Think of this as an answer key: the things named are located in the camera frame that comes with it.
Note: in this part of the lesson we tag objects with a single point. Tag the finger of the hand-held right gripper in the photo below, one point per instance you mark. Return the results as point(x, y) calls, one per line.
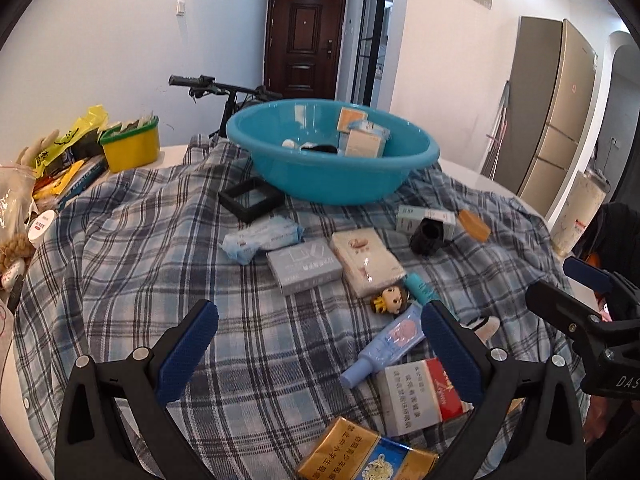
point(560, 307)
point(585, 272)

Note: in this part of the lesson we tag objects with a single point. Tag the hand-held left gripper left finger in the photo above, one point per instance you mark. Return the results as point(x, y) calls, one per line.
point(187, 355)

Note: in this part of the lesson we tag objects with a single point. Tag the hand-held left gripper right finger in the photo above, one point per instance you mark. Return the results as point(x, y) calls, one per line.
point(450, 355)

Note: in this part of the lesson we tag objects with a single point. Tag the teal plastic basin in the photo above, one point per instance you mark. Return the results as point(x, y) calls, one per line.
point(325, 180)

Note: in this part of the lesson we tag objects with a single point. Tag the black hair scrunchie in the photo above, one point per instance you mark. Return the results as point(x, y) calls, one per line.
point(325, 149)

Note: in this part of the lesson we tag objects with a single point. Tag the beige orange small box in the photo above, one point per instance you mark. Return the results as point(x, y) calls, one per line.
point(350, 117)

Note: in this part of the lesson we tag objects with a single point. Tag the red white cigarette pack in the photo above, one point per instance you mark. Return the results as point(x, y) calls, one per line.
point(420, 395)

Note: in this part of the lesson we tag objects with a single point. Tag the dark cloth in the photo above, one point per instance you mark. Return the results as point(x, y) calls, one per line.
point(617, 230)

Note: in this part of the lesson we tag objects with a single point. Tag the blue pink lotion tube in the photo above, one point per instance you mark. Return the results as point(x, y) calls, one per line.
point(390, 345)

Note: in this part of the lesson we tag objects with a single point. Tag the white tumbler cup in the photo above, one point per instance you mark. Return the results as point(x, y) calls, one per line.
point(582, 210)

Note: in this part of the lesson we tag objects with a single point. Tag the teal small tube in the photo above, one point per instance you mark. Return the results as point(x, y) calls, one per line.
point(420, 287)

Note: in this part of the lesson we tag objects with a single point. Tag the small doll figurine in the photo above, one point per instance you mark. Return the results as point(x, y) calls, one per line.
point(392, 300)

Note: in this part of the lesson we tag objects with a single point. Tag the blue plaid cloth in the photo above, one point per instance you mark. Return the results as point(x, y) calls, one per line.
point(150, 260)

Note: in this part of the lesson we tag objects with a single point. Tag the black cylindrical object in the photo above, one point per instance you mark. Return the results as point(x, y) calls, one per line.
point(430, 240)

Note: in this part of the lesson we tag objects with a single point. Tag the brown soap bar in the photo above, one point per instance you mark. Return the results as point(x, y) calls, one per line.
point(475, 225)

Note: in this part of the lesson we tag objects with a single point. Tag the beige wrapped packet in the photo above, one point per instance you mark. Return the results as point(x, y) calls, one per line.
point(367, 260)

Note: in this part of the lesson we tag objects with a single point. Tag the gold blue cigarette pack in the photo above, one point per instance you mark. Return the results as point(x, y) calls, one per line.
point(365, 452)

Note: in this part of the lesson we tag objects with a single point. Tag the light blue tissue packet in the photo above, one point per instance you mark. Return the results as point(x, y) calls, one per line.
point(262, 240)
point(372, 127)

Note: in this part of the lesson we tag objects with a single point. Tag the white green small box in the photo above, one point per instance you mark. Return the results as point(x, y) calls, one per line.
point(407, 217)

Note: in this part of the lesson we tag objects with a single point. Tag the grey flat box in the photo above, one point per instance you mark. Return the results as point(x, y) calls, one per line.
point(305, 265)

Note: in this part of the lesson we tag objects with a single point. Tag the black square tray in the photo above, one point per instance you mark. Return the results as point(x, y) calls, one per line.
point(230, 197)

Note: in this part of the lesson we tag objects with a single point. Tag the gold refrigerator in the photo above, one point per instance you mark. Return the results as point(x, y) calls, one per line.
point(555, 110)

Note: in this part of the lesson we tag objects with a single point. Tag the folded drying rack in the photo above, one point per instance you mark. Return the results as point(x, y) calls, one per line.
point(500, 130)

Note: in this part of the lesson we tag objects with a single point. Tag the white round jar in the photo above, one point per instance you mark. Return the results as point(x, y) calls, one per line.
point(40, 227)

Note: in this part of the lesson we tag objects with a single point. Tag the brown plush toy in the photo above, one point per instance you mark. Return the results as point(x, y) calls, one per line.
point(15, 252)

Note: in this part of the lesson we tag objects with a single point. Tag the blue white booklet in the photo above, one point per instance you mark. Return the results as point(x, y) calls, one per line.
point(75, 182)

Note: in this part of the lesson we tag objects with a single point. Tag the yellow container green rim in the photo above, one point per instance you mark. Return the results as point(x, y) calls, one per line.
point(130, 147)

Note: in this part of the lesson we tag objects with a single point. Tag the pale beige box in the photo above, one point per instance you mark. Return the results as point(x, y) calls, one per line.
point(362, 145)

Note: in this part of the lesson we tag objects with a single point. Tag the white plastic bottle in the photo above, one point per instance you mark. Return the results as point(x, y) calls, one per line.
point(290, 144)

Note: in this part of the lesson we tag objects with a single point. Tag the clear plastic bag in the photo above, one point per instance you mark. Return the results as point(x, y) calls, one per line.
point(15, 185)

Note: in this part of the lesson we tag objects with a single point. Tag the yellow plastic bag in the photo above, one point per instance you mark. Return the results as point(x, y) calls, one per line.
point(70, 140)

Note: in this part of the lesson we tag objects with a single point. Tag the black bicycle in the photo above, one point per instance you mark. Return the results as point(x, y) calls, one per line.
point(230, 105)

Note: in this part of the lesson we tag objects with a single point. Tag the beige glove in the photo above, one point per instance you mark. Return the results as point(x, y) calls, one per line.
point(35, 150)

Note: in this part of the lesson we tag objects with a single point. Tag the black framed glass door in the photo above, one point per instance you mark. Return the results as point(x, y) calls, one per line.
point(375, 35)

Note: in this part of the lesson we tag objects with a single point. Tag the brown entrance door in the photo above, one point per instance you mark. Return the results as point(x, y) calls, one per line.
point(305, 45)

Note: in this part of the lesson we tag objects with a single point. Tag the white light switch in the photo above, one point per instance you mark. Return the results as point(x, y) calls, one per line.
point(181, 7)

